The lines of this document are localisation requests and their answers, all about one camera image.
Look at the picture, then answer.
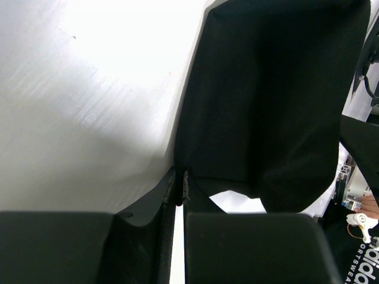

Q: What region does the black skirt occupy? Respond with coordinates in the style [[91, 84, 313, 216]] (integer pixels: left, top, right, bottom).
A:
[[174, 1, 371, 212]]

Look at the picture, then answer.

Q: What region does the operator bare hand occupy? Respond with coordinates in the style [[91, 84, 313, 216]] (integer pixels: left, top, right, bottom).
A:
[[355, 195, 379, 220]]

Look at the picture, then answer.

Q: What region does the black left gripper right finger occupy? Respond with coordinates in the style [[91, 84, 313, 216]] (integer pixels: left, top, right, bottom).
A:
[[183, 172, 342, 283]]

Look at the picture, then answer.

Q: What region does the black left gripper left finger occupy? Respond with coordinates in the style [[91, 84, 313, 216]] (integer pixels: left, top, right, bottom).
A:
[[1, 169, 176, 283]]

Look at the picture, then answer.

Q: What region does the person in black adidas shirt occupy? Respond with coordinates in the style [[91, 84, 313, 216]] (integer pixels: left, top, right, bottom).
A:
[[321, 114, 379, 284]]

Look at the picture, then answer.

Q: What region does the aluminium frame equipment background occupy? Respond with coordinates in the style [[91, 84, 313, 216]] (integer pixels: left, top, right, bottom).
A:
[[332, 154, 371, 211]]

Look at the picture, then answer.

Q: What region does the white leader arm handle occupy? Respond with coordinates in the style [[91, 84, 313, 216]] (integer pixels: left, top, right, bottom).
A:
[[346, 213, 378, 244]]

